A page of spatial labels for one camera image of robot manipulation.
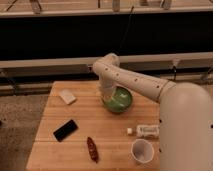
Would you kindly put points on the clear plastic bottle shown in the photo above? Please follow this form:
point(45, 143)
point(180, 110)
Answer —
point(144, 131)

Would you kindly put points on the black smartphone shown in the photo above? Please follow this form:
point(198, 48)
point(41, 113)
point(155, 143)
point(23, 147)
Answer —
point(65, 130)

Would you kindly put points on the green ceramic bowl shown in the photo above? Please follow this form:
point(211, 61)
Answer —
point(120, 101)

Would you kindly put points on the white sponge block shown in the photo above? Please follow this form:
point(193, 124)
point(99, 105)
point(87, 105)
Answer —
point(67, 96)

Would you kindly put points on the white paper cup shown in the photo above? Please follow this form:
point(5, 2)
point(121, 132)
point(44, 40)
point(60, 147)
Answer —
point(142, 151)

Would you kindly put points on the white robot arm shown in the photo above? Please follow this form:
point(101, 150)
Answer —
point(185, 114)

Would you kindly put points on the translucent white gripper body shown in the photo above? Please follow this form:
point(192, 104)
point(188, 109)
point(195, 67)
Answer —
point(107, 89)

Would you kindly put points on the dried red chili pepper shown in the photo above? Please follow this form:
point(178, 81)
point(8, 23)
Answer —
point(92, 149)

